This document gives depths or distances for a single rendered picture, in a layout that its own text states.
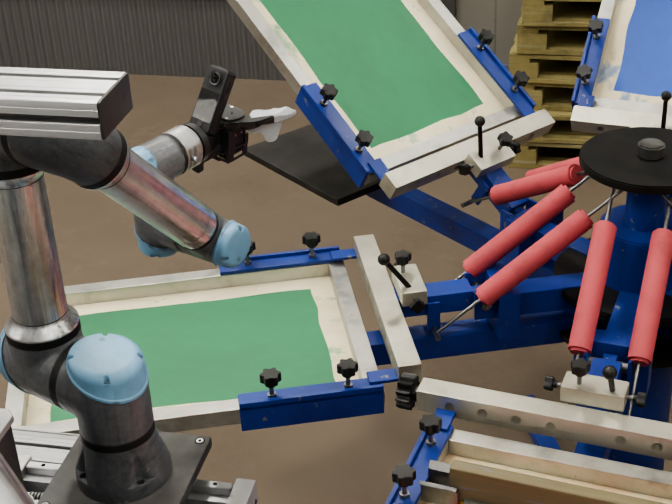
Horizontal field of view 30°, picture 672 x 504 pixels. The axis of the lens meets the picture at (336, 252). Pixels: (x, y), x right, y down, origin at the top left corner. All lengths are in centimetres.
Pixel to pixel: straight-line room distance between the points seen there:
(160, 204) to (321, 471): 221
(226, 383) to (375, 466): 132
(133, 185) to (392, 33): 184
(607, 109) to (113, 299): 140
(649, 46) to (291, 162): 107
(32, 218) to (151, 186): 18
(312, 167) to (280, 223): 172
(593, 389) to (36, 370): 109
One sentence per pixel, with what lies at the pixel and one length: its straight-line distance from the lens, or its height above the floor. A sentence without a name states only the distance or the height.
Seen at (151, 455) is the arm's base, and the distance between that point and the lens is 199.
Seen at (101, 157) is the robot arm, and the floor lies 182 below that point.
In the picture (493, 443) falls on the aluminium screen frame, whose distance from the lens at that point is 249.
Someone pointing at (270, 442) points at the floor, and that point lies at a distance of 411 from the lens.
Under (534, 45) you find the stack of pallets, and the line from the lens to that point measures 556.
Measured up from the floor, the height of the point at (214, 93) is 173.
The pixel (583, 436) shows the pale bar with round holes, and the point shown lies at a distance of 250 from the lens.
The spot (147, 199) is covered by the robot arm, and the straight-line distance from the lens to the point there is 186.
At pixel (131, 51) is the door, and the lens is 704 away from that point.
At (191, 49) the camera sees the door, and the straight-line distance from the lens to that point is 691.
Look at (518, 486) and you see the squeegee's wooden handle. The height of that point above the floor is 105.
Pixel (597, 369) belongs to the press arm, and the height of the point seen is 104.
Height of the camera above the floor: 254
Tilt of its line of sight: 30 degrees down
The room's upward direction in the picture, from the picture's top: 3 degrees counter-clockwise
